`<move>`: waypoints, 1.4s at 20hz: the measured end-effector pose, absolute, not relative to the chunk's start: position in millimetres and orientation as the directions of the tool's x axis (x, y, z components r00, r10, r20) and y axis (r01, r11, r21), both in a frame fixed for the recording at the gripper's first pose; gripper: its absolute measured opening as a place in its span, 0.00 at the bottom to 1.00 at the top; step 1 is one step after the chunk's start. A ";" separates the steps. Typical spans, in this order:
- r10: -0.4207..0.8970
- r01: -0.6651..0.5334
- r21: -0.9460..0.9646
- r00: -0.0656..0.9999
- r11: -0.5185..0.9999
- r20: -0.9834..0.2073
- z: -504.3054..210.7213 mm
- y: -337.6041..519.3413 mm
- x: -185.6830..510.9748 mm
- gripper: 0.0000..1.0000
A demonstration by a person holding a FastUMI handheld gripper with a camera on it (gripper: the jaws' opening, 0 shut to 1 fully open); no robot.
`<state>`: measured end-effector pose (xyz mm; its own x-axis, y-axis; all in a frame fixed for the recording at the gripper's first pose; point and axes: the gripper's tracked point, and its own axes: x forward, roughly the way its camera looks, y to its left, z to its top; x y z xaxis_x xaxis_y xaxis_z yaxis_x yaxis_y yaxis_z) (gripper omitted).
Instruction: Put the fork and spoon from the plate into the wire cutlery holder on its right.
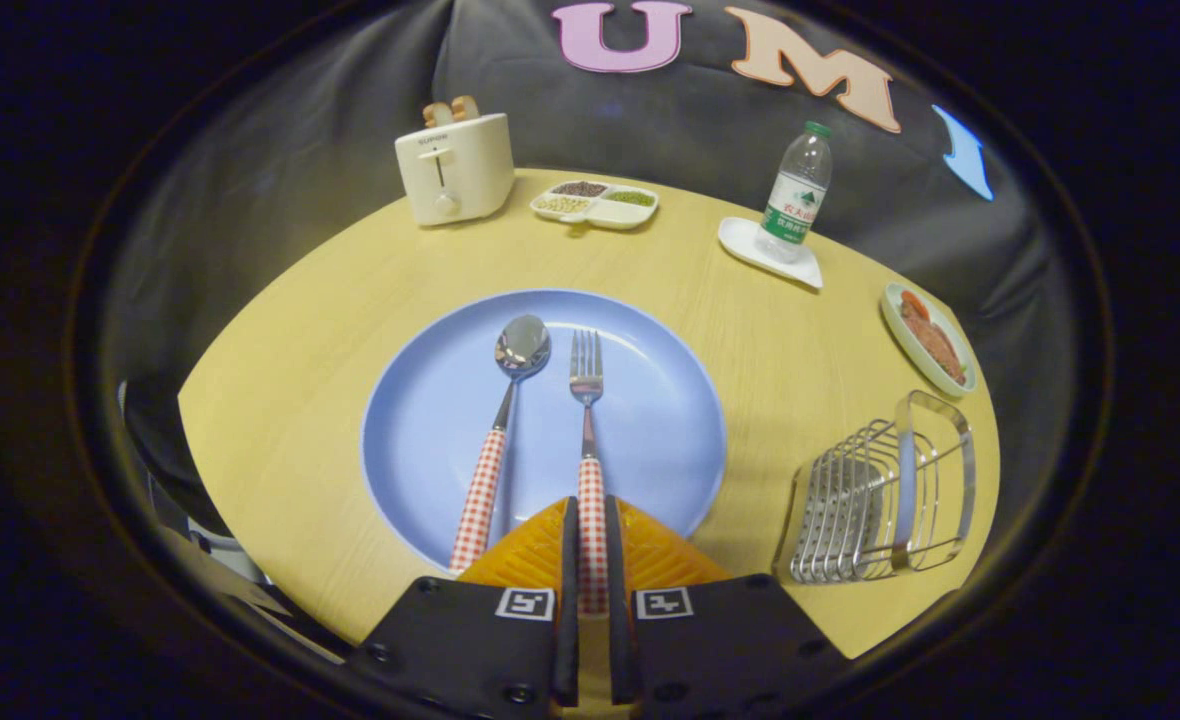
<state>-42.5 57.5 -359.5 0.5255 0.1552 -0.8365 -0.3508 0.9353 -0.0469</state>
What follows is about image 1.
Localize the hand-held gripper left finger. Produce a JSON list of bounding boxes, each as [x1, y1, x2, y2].
[[343, 496, 582, 720]]

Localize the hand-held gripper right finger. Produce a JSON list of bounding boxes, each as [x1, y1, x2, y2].
[[605, 495, 852, 720]]

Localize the fork with red checkered handle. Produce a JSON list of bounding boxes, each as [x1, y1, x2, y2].
[[569, 329, 610, 614]]

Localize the spoon with red checkered handle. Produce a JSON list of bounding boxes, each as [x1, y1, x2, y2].
[[449, 315, 553, 574]]

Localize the blue round plate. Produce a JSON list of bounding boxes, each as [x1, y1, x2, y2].
[[361, 289, 729, 572]]

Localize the white square coaster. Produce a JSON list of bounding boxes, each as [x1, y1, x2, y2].
[[717, 217, 825, 291]]

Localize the white divided snack dish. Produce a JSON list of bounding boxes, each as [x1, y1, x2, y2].
[[530, 180, 661, 233]]

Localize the pale green oval plate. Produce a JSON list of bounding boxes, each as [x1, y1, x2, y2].
[[881, 282, 979, 399]]

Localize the brown meat slices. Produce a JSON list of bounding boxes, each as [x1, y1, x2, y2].
[[898, 290, 969, 387]]

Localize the cream toaster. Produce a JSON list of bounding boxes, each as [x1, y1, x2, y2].
[[395, 113, 517, 228]]

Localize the clear water bottle green cap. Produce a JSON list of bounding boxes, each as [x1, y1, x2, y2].
[[756, 121, 835, 265]]

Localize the black backdrop cloth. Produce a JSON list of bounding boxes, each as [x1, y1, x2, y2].
[[100, 0, 1063, 561]]

